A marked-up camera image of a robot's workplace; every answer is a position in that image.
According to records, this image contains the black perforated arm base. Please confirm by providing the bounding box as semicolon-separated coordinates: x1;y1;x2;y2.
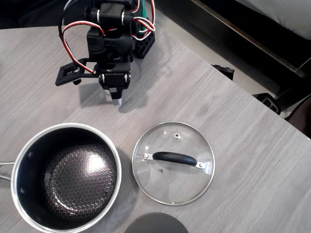
132;18;156;60

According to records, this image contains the glass lid with black handle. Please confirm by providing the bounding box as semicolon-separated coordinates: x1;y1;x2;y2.
132;121;216;206

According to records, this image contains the black table clamp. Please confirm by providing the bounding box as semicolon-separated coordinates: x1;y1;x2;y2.
210;64;235;81
252;93;282;115

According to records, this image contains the dark brown round object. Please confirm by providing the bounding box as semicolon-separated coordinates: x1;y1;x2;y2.
285;94;311;139

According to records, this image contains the black camera cable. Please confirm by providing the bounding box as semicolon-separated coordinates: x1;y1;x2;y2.
57;0;73;39

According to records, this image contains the dark grey round disc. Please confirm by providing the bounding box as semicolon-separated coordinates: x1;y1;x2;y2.
123;212;189;233

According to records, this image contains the red white base servo wire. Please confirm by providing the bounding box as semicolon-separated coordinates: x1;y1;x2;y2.
132;0;156;41

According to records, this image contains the white cushion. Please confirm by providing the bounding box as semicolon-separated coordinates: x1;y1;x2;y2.
235;0;311;41

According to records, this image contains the green circuit board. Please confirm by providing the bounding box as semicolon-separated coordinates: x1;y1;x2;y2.
138;0;151;33

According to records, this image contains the black metal pot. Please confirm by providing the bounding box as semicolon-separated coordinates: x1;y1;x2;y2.
0;122;122;233

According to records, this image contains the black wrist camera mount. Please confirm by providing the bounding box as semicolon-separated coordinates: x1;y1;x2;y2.
54;58;100;87

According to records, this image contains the red white gripper servo wire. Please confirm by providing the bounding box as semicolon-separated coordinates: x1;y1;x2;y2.
62;21;105;74

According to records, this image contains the dark bench frame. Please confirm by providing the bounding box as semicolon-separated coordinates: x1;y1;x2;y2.
155;0;311;98

